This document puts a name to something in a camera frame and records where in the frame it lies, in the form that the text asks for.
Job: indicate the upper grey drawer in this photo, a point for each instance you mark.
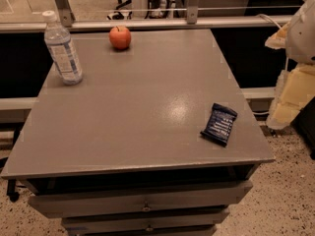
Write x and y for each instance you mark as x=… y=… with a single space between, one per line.
x=141 y=200

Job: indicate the lower grey drawer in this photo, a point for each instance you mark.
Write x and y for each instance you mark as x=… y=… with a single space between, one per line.
x=145 y=221

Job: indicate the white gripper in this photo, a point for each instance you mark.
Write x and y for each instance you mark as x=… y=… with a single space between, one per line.
x=301 y=38

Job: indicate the clear plastic water bottle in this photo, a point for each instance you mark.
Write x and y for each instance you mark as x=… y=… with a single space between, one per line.
x=62 y=49

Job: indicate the metal railing frame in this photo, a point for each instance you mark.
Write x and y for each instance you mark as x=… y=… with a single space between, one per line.
x=85 y=15

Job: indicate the red apple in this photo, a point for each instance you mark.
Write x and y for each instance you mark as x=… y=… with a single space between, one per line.
x=120 y=37

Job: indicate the grey drawer cabinet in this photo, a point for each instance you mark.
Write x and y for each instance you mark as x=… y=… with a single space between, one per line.
x=134 y=122

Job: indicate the blue rxbar blueberry wrapper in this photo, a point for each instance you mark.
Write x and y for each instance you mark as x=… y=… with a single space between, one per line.
x=219 y=125

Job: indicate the grey drawer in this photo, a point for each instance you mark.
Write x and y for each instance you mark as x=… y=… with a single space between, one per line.
x=141 y=200
x=145 y=221

